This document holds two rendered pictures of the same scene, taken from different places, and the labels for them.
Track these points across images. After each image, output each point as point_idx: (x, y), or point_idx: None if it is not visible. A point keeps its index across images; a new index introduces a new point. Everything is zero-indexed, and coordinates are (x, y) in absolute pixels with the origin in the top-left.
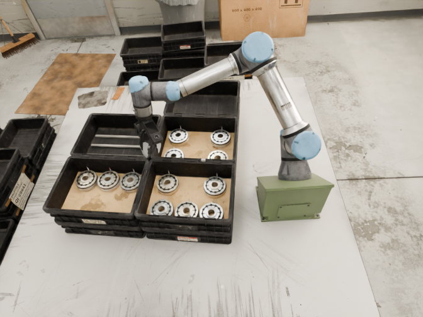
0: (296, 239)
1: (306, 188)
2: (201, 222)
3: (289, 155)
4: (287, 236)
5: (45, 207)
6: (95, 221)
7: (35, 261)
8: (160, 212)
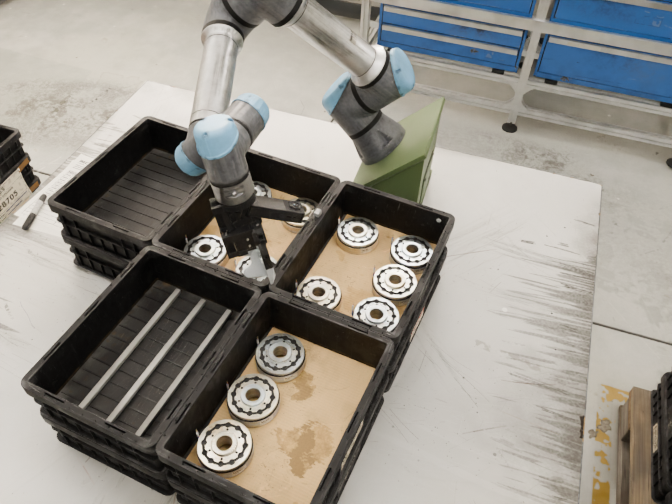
0: (456, 206)
1: (437, 121)
2: (440, 253)
3: (369, 116)
4: (447, 212)
5: None
6: (354, 438)
7: None
8: (383, 316)
